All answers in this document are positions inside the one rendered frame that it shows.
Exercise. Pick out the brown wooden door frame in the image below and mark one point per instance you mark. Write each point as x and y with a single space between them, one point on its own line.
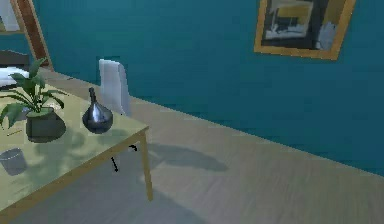
33 30

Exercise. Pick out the pale wooden table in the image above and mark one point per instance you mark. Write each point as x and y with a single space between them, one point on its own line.
100 146

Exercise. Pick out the yellow pencil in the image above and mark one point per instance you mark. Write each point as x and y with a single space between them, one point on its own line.
14 132

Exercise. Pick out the dark shiny round vase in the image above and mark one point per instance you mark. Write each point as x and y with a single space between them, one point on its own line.
97 116

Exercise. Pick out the white chair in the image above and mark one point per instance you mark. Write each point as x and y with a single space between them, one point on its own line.
114 86

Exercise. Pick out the green house plant in pot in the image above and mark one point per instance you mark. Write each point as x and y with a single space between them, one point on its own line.
43 125

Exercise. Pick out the grey glass cup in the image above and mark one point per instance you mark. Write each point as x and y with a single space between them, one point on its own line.
13 161

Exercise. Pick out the gold framed wall picture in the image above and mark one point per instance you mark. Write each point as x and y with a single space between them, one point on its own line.
301 26

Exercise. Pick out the bed with white pillow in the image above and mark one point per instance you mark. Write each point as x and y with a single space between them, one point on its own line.
11 71

